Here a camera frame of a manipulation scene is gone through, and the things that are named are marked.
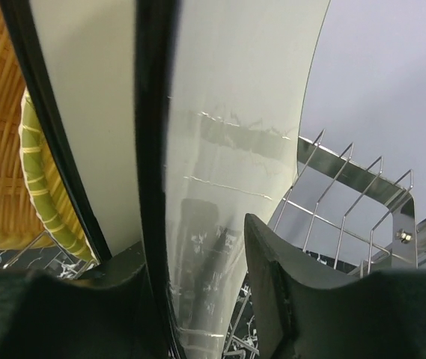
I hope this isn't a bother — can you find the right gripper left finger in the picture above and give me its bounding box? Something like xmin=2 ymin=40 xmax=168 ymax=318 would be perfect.
xmin=0 ymin=243 xmax=168 ymax=358

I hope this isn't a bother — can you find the white black-rimmed square plate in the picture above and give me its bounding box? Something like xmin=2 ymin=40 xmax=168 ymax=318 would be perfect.
xmin=0 ymin=1 xmax=142 ymax=262

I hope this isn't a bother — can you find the black marble pattern mat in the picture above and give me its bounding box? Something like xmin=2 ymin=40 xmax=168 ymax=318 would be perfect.
xmin=0 ymin=247 xmax=259 ymax=358

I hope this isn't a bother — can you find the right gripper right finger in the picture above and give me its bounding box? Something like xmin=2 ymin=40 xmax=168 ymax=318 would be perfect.
xmin=244 ymin=214 xmax=426 ymax=358

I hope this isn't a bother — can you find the green centre wicker plate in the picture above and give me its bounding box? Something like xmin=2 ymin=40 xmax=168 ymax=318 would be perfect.
xmin=0 ymin=92 xmax=95 ymax=261

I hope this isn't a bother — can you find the steel two-tier dish rack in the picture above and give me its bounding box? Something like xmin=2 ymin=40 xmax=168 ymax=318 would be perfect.
xmin=2 ymin=129 xmax=426 ymax=359

